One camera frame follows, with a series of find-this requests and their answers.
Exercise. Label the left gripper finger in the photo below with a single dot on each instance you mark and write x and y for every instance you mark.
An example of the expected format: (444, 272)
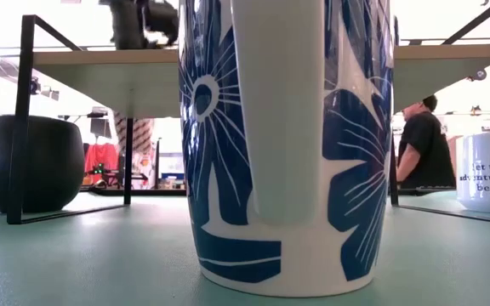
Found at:
(162, 19)
(128, 23)

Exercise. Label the dark blue mug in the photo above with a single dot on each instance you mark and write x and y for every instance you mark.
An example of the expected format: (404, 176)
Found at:
(53, 161)

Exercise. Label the white mug blue floral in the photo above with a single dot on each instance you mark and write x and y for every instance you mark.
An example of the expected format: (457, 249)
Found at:
(283, 127)

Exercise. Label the white mug green interior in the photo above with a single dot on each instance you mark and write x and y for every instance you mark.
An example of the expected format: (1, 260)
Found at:
(479, 149)

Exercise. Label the wooden shelf riser black legs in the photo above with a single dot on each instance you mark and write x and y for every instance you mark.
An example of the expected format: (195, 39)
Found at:
(100, 81)

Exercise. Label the red cloth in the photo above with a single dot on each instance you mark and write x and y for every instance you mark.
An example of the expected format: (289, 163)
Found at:
(100, 157)

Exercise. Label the green table mat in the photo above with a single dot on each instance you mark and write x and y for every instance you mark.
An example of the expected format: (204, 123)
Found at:
(100, 255)

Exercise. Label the person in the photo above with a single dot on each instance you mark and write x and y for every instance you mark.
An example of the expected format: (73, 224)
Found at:
(425, 144)

